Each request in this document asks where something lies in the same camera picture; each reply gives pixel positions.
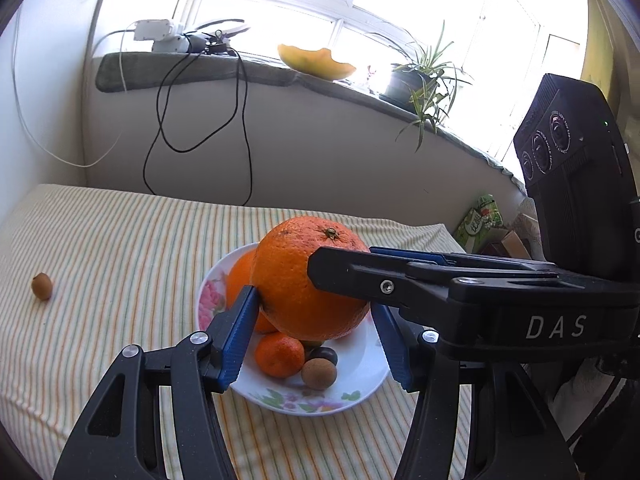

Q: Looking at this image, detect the person's right hand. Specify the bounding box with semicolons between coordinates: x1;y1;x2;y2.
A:
546;357;621;466

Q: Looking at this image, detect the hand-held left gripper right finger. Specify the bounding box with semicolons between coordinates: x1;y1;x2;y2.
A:
371;304;577;480

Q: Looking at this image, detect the striped tablecloth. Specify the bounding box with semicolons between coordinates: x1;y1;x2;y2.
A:
0;183;474;480

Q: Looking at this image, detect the white charger adapter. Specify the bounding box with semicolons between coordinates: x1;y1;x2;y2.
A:
152;32;209;54

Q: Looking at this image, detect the black cable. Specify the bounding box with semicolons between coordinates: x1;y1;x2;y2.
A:
159;50;254;207
143;52;202;195

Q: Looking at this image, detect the yellow pomelo peel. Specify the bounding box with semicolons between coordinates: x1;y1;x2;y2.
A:
277;43;357;81

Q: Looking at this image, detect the floral white bowl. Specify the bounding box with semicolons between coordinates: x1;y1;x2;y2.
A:
194;242;392;415

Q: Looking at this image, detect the white power strip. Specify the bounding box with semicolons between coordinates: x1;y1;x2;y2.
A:
132;18;186;54

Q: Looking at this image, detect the white window frame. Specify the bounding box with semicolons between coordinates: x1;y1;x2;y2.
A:
100;0;591;161

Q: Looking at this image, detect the mandarin orange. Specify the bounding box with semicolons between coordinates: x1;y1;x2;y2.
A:
255;332;306;379

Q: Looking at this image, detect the brown longan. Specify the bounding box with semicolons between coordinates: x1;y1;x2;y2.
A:
300;357;339;390
31;272;54;301

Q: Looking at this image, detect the large orange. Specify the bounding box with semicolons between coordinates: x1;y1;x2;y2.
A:
250;214;372;344

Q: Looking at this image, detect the cardboard box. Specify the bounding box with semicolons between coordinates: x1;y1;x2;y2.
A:
480;229;534;260

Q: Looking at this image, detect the potted spider plant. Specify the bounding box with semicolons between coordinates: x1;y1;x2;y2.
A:
366;20;474;154

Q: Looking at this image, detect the white cable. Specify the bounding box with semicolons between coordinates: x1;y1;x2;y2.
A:
11;7;138;169

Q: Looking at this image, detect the yellow curtain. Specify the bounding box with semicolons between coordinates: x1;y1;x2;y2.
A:
581;0;617;103

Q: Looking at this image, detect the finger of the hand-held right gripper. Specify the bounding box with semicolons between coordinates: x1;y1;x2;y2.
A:
306;246;452;332
369;246;559;279

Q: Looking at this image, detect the grey window sill mat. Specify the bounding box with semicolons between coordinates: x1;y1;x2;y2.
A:
95;51;531;197

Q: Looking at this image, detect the green packet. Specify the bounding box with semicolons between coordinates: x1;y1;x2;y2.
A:
453;193;503;254

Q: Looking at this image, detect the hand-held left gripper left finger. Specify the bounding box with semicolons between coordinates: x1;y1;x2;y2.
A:
52;284;262;480

